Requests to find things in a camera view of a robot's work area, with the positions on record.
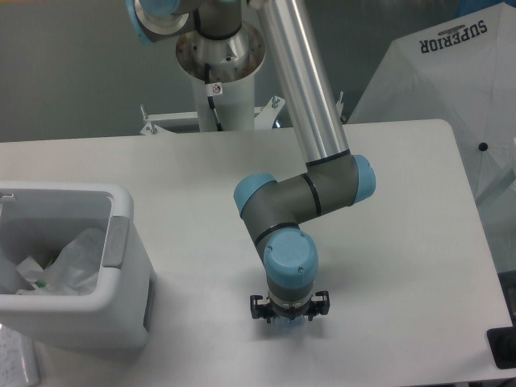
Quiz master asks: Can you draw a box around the white Superior umbrella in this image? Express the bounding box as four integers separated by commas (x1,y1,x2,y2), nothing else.
349,2,515,264

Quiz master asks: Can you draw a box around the white trash can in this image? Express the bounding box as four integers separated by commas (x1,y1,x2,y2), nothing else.
1,181,156,349

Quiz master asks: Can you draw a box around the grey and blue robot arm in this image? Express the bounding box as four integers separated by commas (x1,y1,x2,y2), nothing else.
126,1,376,320

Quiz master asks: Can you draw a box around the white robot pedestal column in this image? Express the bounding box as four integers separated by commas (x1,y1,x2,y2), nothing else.
190,75,255,132

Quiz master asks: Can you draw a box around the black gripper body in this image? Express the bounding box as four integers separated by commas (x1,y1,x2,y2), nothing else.
267,296,316,320

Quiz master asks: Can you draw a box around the white paper sheet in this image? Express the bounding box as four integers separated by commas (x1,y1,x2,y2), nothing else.
1,324,41,386

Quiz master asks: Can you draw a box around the trash inside the can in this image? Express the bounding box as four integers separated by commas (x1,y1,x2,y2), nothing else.
1,253,55,296

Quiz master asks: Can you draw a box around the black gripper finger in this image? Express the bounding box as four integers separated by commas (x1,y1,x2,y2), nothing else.
250,295,273,324
307,290,331,321

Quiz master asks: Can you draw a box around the black device at table edge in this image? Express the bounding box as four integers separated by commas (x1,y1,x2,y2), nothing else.
487,327,515,369

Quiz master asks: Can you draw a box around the white plastic bag green print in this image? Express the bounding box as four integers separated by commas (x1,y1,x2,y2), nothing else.
40,228,106,296

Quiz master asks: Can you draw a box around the white metal base frame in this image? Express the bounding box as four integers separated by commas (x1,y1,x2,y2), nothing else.
139,90,347,136

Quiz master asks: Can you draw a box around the crushed clear plastic bottle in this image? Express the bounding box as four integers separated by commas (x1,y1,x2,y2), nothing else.
271,316,306,334

